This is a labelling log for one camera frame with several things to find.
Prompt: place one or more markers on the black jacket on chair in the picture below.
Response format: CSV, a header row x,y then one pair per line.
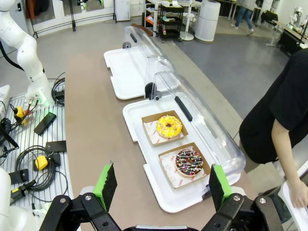
x,y
269,18

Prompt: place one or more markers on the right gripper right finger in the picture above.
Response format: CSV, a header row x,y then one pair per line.
x,y
222,185

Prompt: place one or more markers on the large white table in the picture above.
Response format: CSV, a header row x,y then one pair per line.
x,y
296,219

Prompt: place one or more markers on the person's left hand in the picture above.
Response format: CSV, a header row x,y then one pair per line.
x,y
299,196

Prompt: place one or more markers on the black metal rack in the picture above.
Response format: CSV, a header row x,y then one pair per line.
x,y
73,21

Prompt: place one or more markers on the white box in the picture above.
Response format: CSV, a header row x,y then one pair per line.
x,y
4,98

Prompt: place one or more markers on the white cabinet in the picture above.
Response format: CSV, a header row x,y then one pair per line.
x,y
122,10

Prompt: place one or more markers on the black connector plug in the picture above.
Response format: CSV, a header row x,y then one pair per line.
x,y
22,188

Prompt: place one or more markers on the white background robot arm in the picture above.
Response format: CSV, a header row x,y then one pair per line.
x,y
296,16

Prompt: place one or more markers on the black flat plate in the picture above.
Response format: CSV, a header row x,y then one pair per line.
x,y
56,146
18,176

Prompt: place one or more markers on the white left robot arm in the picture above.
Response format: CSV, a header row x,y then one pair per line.
x,y
26,55

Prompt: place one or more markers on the clear plastic display lid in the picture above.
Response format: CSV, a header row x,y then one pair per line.
x,y
144,41
211,134

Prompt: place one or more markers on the white display tray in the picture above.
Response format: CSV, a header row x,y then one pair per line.
x,y
125,72
134,115

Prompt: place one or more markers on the person's left forearm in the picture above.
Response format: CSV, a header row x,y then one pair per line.
x,y
284,149

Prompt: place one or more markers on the purple striped sprinkled donut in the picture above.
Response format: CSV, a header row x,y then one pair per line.
x,y
190,163

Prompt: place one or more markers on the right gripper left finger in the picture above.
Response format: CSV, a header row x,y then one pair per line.
x,y
103,183

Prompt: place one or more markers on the person in black top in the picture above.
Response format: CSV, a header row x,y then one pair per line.
x,y
288,96

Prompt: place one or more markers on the white pole stand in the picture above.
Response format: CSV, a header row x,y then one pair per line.
x,y
186,36

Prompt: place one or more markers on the black background table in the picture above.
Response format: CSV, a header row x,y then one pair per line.
x,y
288,41

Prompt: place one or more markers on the black rolling cart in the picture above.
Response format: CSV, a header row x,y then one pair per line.
x,y
170,21

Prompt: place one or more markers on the brown cardboard donut tray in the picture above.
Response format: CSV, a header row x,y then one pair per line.
x,y
146,120
166,151

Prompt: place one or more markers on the white printed paper liner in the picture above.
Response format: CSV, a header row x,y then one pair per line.
x,y
151,134
169,170

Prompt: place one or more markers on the yellow sprinkled donut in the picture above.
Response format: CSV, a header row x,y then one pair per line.
x,y
169,127

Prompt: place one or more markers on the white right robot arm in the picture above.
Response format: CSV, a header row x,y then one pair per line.
x,y
14,216

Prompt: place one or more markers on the man in grey hoodie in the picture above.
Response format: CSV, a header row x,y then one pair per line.
x,y
244,14

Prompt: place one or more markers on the black rectangular box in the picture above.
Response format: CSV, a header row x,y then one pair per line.
x,y
45,123

